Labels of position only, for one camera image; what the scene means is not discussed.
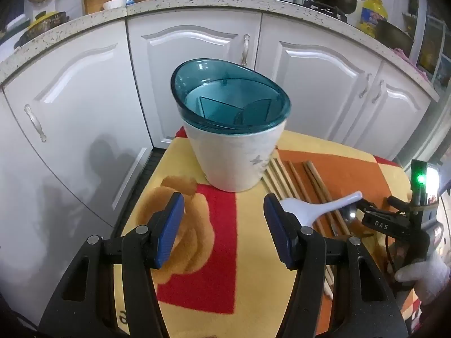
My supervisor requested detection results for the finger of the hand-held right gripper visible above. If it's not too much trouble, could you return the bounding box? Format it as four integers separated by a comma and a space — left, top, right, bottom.
357, 199, 386, 217
387, 195, 414, 214

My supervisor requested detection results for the black stove burner grate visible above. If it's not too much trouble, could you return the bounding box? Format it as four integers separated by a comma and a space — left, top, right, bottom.
303, 0, 349, 22

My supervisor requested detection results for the dark wok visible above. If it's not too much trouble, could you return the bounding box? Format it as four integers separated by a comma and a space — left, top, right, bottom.
375, 19, 414, 56

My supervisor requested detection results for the speckled stone countertop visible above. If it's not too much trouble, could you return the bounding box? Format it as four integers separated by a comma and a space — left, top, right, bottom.
0, 0, 441, 103

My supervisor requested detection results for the metal cabinet handle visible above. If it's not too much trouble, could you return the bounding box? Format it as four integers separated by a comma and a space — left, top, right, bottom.
241, 33, 251, 67
359, 73, 372, 99
371, 79, 384, 104
24, 104, 47, 143

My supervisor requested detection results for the pink cloth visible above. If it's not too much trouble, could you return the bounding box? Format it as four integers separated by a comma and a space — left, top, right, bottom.
393, 47, 430, 82

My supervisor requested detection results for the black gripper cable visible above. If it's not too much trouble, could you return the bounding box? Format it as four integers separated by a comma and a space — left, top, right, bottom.
385, 234, 397, 284

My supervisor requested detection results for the black yellow clay pot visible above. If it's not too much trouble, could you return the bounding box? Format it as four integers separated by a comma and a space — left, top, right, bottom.
16, 10, 71, 48

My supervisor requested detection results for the white plastic spoon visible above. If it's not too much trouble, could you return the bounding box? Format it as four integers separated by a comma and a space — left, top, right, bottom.
280, 191, 363, 235

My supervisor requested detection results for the row of wooden chopsticks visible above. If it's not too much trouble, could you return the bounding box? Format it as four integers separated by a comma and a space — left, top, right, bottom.
261, 157, 353, 300

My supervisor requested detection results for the person's right hand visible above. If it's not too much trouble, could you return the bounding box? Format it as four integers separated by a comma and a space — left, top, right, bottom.
394, 250, 450, 305

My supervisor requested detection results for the printed yellow orange blanket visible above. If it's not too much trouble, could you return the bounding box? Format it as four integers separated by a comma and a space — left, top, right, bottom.
113, 127, 423, 338

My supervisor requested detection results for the yellow cooking oil bottle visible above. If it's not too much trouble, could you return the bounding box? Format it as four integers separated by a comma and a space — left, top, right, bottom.
356, 0, 388, 37

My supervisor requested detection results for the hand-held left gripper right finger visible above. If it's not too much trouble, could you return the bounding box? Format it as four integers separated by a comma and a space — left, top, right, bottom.
264, 193, 409, 338

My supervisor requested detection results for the white floral teal-rimmed utensil holder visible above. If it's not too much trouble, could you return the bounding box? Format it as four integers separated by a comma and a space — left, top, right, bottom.
171, 60, 292, 193

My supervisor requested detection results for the white cabinet door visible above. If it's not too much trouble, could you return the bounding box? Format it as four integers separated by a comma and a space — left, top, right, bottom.
368, 60, 432, 163
0, 19, 154, 289
259, 14, 383, 145
126, 9, 263, 148

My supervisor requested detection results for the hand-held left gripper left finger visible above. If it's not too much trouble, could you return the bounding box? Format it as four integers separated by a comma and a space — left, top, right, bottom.
37, 192, 185, 338

